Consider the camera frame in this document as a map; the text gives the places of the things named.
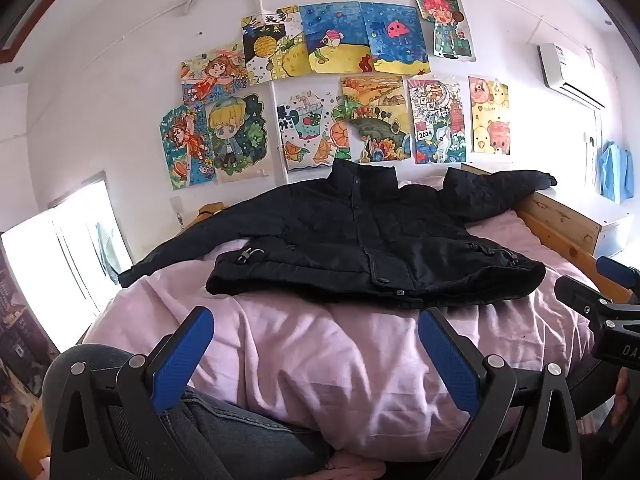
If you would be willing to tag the white wall socket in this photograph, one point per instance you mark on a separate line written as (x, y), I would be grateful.
(178, 211)

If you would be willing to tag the orange turtles drawing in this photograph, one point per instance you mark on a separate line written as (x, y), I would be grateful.
(310, 130)

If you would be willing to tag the fish on sand drawing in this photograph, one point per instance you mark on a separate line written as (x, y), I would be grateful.
(332, 40)

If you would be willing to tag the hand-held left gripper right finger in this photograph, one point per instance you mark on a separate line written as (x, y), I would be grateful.
(447, 360)

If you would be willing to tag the black padded jacket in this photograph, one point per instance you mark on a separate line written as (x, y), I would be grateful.
(370, 240)

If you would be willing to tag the wooden bed frame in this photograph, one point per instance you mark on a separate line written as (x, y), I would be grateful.
(560, 220)

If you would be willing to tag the colourful city drawing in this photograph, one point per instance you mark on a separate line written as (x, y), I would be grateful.
(436, 120)

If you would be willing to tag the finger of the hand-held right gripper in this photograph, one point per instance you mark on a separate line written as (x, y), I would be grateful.
(620, 271)
(580, 297)

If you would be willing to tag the red-haired character drawing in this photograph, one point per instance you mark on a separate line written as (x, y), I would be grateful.
(445, 25)

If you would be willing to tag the brown wooden door frame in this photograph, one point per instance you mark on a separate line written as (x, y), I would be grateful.
(45, 0)

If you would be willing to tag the pink jellyfish drawing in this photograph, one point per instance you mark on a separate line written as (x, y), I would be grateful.
(395, 37)

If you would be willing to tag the bright window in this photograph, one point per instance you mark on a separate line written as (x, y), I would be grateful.
(55, 270)

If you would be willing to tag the pink bed sheet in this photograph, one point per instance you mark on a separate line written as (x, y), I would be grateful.
(320, 370)

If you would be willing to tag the pink pig yellow drawing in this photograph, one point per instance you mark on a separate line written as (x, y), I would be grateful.
(490, 117)

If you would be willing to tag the white air conditioner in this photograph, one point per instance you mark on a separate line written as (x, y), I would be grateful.
(567, 72)

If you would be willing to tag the light blue hanging shirt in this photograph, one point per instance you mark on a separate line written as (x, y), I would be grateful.
(616, 172)

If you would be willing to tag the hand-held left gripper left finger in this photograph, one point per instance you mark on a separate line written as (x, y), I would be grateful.
(182, 360)

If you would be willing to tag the orange-haired mermaid drawing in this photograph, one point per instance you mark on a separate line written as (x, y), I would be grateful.
(214, 75)

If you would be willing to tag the blond boy drawing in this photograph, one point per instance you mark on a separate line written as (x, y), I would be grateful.
(237, 137)

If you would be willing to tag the dark wall poster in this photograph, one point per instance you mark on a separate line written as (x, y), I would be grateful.
(15, 340)

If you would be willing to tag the landscape fields drawing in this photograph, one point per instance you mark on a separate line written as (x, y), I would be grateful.
(377, 117)

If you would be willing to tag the orange-haired girl blue drawing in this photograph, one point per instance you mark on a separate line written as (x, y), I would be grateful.
(184, 150)

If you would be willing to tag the person's blue jeans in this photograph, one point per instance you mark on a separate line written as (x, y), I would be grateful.
(225, 425)

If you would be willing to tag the person's right hand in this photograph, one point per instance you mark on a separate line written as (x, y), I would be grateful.
(623, 392)

